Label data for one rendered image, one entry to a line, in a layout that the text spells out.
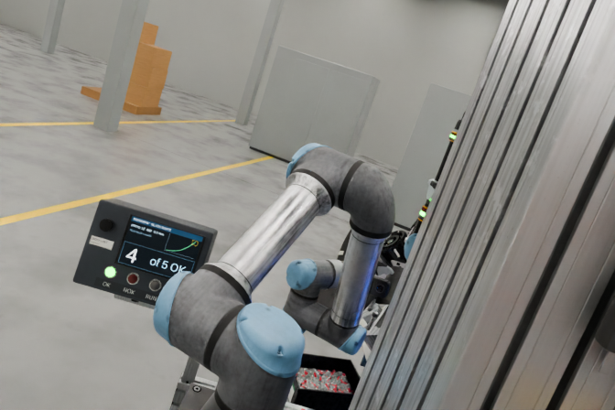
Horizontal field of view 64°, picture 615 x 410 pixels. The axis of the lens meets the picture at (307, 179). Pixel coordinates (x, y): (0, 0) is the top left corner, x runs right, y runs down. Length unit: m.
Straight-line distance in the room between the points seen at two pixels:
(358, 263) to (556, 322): 0.74
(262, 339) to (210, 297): 0.13
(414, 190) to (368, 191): 6.03
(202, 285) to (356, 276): 0.40
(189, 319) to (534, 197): 0.60
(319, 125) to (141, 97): 3.25
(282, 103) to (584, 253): 8.63
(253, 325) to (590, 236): 0.53
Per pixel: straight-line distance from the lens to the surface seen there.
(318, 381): 1.50
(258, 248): 0.91
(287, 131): 8.91
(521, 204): 0.38
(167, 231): 1.13
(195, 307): 0.84
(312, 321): 1.26
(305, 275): 1.22
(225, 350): 0.81
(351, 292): 1.15
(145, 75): 9.41
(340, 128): 8.67
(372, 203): 1.02
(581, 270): 0.40
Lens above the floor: 1.65
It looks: 12 degrees down
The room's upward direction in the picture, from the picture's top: 19 degrees clockwise
